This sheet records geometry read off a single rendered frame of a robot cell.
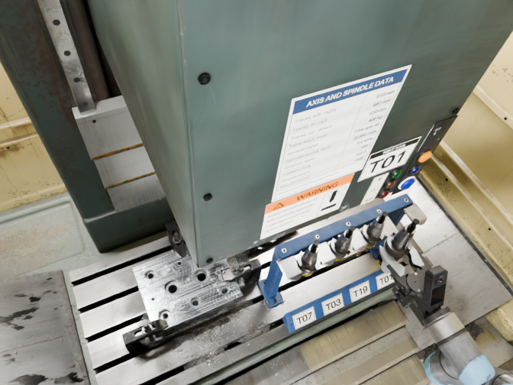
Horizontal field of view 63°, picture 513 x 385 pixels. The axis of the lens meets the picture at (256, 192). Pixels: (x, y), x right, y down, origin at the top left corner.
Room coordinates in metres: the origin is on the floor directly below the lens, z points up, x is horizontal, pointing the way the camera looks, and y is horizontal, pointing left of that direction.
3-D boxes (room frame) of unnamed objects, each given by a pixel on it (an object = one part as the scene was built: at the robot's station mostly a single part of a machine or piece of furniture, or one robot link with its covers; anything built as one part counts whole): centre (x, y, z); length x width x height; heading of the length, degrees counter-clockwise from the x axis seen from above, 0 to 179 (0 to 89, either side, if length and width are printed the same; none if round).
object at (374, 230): (0.63, -0.36, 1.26); 0.04 x 0.04 x 0.07
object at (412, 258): (0.52, -0.41, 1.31); 0.09 x 0.03 x 0.06; 19
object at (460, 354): (0.28, -0.52, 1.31); 0.11 x 0.08 x 0.09; 32
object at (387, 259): (0.49, -0.36, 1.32); 0.09 x 0.03 x 0.06; 46
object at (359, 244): (0.60, -0.31, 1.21); 0.07 x 0.05 x 0.01; 33
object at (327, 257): (0.54, -0.22, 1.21); 0.07 x 0.05 x 0.01; 33
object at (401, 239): (0.53, -0.37, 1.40); 0.04 x 0.04 x 0.07
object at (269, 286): (0.53, -0.09, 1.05); 0.10 x 0.05 x 0.30; 33
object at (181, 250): (0.63, 0.24, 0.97); 0.13 x 0.03 x 0.15; 33
